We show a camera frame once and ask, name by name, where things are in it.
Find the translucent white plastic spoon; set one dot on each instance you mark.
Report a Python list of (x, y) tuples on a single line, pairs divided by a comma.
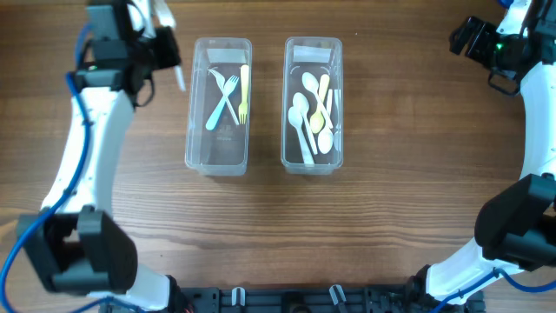
[(301, 103)]

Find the translucent bent plastic fork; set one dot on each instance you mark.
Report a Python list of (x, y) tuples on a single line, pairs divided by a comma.
[(226, 87)]

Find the cream yellow plastic spoon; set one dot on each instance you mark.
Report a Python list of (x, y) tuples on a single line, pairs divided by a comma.
[(319, 90)]

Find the clear plastic container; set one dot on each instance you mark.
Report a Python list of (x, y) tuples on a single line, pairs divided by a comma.
[(317, 55), (224, 150)]

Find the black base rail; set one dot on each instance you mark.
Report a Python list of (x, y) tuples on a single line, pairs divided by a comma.
[(371, 299)]

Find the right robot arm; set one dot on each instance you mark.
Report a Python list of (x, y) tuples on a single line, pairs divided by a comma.
[(512, 232)]

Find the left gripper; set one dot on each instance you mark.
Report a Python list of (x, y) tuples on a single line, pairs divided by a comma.
[(164, 36)]

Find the light blue plastic fork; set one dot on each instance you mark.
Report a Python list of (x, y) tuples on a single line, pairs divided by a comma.
[(214, 118)]

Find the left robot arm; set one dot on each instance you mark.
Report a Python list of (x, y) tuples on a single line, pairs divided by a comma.
[(72, 242)]

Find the left clear plastic container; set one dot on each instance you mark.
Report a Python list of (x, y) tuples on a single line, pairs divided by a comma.
[(224, 150)]

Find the right clear plastic container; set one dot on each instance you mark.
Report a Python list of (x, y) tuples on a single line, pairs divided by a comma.
[(317, 55)]

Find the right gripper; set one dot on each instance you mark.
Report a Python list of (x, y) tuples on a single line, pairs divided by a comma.
[(485, 31)]

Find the cream yellow plastic fork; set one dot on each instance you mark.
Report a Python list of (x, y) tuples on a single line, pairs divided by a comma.
[(243, 107)]

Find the white plastic fork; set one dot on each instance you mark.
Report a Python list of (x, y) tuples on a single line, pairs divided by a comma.
[(180, 78)]

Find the white spoon low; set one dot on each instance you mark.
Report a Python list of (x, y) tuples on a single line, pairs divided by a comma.
[(310, 83)]

